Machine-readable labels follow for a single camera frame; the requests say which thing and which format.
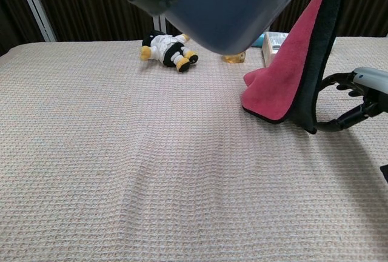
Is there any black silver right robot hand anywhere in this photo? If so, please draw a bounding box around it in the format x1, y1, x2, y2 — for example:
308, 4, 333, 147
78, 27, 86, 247
315, 67, 388, 133

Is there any pink and grey towel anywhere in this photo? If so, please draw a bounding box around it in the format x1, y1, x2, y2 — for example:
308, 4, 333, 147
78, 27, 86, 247
241, 0, 345, 135

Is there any white tissue pack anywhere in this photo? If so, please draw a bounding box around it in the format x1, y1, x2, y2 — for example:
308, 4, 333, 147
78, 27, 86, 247
261, 32, 289, 67

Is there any blue plastic bag roll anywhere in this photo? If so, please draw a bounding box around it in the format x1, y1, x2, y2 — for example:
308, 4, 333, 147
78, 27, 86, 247
250, 33, 266, 48

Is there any yellow tea bottle white cap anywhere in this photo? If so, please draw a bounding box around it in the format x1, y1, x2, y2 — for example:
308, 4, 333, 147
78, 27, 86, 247
221, 50, 246, 64

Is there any black white yellow plush toy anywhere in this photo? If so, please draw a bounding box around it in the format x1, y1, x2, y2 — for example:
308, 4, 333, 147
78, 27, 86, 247
139, 30, 199, 73

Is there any beige waffle tablecloth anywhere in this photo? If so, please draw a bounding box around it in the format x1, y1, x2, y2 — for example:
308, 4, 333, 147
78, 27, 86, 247
0, 36, 388, 262

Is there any dark brown curtain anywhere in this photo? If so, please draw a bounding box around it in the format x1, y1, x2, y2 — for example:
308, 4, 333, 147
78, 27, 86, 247
0, 0, 388, 56

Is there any white partition frame post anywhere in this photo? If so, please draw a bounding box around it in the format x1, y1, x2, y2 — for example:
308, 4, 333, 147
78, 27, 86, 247
153, 15, 167, 33
13, 0, 58, 43

